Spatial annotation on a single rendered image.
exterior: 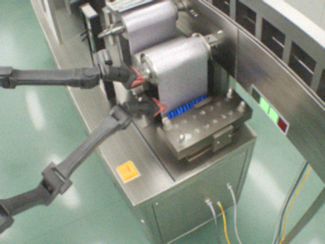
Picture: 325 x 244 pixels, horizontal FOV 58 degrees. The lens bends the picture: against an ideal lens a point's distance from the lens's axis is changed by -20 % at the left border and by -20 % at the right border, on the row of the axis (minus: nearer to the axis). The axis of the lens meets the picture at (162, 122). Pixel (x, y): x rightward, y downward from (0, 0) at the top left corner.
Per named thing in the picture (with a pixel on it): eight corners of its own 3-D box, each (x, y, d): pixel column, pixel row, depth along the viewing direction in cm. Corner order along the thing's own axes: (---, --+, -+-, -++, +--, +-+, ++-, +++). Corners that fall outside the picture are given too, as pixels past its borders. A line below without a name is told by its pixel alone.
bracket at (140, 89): (136, 122, 169) (127, 76, 145) (148, 116, 171) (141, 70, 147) (141, 129, 166) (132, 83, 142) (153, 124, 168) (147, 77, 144)
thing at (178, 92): (161, 116, 155) (157, 86, 141) (206, 94, 161) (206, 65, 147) (162, 117, 155) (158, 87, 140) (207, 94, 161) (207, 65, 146)
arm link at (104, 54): (86, 89, 127) (86, 76, 119) (80, 67, 132) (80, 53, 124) (116, 82, 131) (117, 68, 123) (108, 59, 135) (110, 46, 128)
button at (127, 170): (117, 169, 153) (116, 167, 151) (131, 162, 155) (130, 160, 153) (124, 182, 149) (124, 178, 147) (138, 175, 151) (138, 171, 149)
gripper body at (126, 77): (130, 91, 132) (115, 88, 127) (118, 75, 138) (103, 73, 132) (138, 77, 129) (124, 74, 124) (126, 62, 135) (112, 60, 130)
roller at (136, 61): (132, 69, 161) (129, 50, 151) (180, 49, 167) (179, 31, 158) (145, 84, 154) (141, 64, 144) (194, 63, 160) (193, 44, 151)
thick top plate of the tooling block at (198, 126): (159, 133, 155) (157, 124, 150) (232, 96, 166) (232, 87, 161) (178, 160, 146) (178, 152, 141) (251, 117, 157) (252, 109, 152)
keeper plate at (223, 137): (211, 149, 155) (212, 135, 146) (228, 139, 158) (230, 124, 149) (214, 153, 154) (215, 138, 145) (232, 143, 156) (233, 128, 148)
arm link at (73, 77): (2, 90, 121) (-4, 75, 112) (4, 79, 124) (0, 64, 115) (96, 92, 128) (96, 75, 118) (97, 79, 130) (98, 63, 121)
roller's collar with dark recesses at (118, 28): (108, 33, 150) (106, 23, 145) (120, 28, 152) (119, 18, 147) (113, 39, 147) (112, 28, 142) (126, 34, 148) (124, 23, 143)
